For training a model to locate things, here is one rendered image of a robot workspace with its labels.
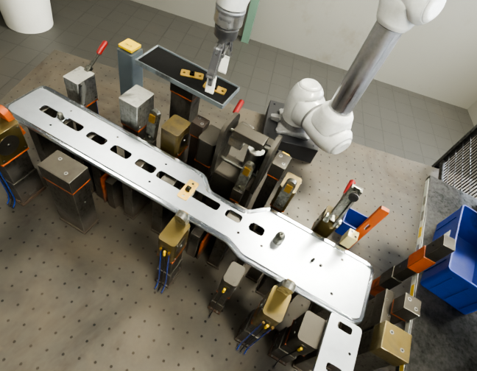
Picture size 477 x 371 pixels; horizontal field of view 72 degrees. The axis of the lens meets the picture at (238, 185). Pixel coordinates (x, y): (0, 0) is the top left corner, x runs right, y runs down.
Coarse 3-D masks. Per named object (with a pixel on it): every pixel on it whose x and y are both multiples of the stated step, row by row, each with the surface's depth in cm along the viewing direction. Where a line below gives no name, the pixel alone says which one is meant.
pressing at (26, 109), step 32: (32, 96) 118; (64, 96) 121; (32, 128) 110; (64, 128) 113; (96, 128) 116; (96, 160) 108; (128, 160) 111; (160, 160) 114; (160, 192) 106; (224, 224) 105; (256, 224) 107; (288, 224) 110; (256, 256) 100; (288, 256) 103; (320, 256) 106; (352, 256) 108; (320, 288) 99; (352, 288) 101; (352, 320) 96
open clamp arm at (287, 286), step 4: (284, 280) 86; (288, 280) 85; (292, 280) 87; (280, 284) 88; (284, 284) 85; (288, 284) 85; (292, 284) 85; (280, 288) 88; (284, 288) 86; (288, 288) 84; (292, 288) 85; (284, 292) 89; (288, 292) 87; (292, 292) 85
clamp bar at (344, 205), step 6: (354, 186) 97; (348, 192) 98; (354, 192) 97; (360, 192) 97; (342, 198) 100; (348, 198) 96; (354, 198) 95; (336, 204) 104; (342, 204) 103; (348, 204) 102; (336, 210) 105; (342, 210) 104; (330, 216) 106; (342, 216) 104; (336, 222) 106
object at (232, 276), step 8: (232, 264) 98; (232, 272) 97; (240, 272) 97; (224, 280) 95; (232, 280) 95; (224, 288) 98; (232, 288) 96; (216, 296) 108; (224, 296) 105; (216, 304) 112; (224, 304) 112; (216, 312) 116
